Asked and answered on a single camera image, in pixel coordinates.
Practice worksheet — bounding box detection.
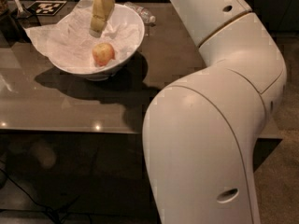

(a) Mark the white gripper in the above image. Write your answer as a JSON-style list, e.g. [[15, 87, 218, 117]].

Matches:
[[90, 0, 115, 37]]

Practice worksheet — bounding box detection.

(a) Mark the red yellow apple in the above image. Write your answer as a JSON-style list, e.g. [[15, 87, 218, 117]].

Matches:
[[92, 43, 115, 66]]

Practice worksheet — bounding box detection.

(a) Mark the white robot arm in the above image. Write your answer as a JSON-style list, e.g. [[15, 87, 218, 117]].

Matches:
[[142, 0, 287, 224]]

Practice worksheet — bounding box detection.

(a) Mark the white bowl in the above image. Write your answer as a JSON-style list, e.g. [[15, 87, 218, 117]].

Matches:
[[50, 3, 146, 82]]

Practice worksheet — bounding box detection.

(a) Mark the clear plastic water bottle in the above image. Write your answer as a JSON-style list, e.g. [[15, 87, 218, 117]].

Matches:
[[125, 2, 156, 24]]

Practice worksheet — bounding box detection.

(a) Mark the white paper towel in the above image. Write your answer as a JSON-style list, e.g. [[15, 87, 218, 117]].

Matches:
[[23, 0, 143, 75]]

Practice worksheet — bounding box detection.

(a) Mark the black white fiducial marker card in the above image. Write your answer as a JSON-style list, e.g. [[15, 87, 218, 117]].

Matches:
[[27, 0, 66, 16]]

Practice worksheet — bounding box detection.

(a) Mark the dark object at table corner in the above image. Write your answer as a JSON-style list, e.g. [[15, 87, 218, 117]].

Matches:
[[0, 0, 40, 47]]

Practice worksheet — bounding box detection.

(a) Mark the white handled utensil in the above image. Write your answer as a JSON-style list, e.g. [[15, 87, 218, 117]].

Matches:
[[13, 0, 32, 19]]

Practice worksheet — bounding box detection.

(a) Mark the black floor cable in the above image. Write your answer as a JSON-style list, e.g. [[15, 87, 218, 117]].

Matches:
[[0, 166, 94, 224]]

